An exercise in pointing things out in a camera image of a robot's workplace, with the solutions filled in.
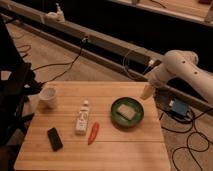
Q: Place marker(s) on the white object on rail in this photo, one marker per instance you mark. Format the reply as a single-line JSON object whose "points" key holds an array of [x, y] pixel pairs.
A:
{"points": [[58, 15]]}

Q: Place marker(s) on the black chair frame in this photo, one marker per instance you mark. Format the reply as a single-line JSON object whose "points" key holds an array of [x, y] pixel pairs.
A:
{"points": [[17, 81]]}

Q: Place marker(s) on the white ceramic cup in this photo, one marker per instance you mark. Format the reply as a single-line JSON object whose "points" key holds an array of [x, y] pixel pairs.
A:
{"points": [[48, 97]]}

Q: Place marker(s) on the black phone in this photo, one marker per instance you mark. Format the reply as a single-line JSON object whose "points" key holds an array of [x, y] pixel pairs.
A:
{"points": [[54, 139]]}

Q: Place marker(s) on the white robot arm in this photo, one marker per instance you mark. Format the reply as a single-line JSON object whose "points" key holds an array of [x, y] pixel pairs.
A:
{"points": [[183, 65]]}

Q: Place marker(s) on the red chili pepper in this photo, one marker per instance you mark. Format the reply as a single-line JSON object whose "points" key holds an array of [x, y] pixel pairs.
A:
{"points": [[93, 133]]}

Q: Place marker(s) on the dark metal rail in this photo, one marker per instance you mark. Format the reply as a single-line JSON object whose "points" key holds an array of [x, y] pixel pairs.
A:
{"points": [[100, 40]]}

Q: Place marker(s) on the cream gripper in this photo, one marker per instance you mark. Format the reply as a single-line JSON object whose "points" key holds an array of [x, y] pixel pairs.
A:
{"points": [[147, 92]]}

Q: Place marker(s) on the white glue bottle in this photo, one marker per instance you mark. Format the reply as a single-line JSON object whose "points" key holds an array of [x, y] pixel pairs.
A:
{"points": [[82, 119]]}

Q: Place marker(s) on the blue power box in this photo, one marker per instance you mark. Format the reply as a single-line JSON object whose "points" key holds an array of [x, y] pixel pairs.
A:
{"points": [[178, 107]]}

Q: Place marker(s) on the green bowl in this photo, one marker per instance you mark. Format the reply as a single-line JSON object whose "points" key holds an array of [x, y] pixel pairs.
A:
{"points": [[122, 121]]}

